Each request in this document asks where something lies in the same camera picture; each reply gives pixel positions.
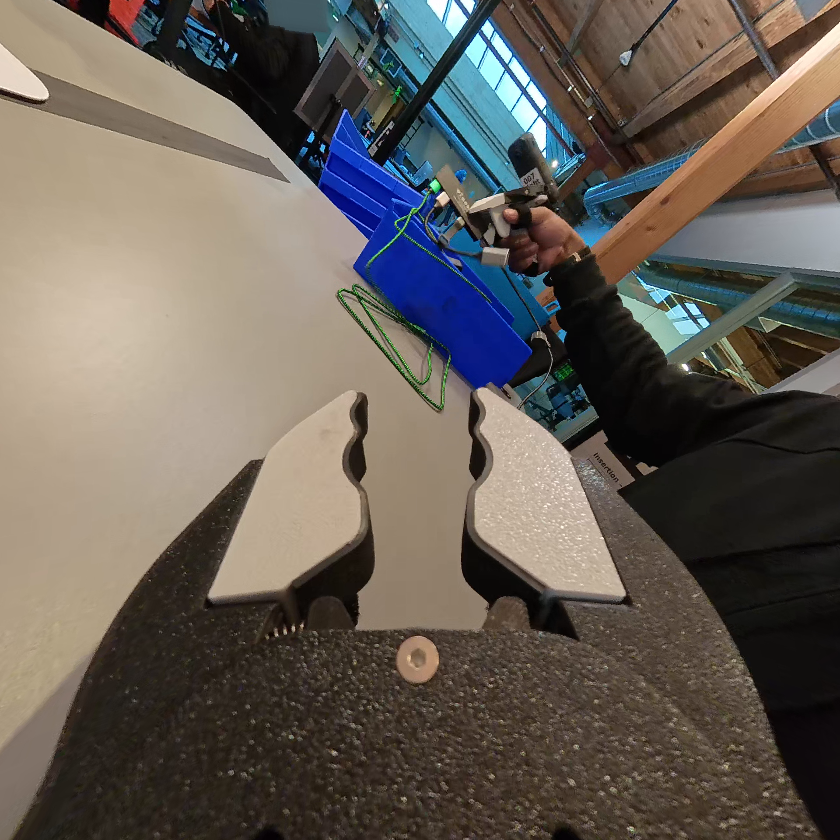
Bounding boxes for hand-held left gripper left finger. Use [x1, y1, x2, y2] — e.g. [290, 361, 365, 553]
[206, 390, 376, 611]

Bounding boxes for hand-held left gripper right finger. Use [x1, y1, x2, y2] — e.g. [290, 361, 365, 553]
[461, 387, 627, 608]

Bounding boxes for black braided cable grey plugs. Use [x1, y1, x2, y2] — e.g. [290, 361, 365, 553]
[425, 197, 513, 268]

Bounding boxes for black USB hub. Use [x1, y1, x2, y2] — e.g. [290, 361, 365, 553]
[433, 165, 475, 215]

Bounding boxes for blue plastic bin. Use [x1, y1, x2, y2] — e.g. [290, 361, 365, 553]
[320, 108, 427, 238]
[353, 197, 534, 389]

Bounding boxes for green braided cable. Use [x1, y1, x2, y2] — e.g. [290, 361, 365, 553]
[336, 184, 493, 412]

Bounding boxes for person's right forearm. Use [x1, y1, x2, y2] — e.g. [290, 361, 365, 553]
[545, 252, 788, 468]

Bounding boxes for grey desk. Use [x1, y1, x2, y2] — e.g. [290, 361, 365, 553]
[0, 0, 605, 828]

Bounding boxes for person's right hand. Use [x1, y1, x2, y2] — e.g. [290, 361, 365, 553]
[505, 206, 589, 277]

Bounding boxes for white printed label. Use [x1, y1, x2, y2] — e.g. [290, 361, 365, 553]
[570, 441, 636, 490]

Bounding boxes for black metal pole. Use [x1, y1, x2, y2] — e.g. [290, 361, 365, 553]
[369, 0, 508, 166]

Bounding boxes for person's black clothing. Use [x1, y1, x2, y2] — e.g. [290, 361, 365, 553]
[617, 390, 840, 840]

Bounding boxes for white sign stand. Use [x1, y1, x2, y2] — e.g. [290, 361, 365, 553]
[0, 42, 51, 104]

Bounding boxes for silver ventilation duct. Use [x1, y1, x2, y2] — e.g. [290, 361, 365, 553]
[583, 98, 840, 210]

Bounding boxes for wooden post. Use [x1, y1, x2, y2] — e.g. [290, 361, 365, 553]
[589, 26, 840, 287]

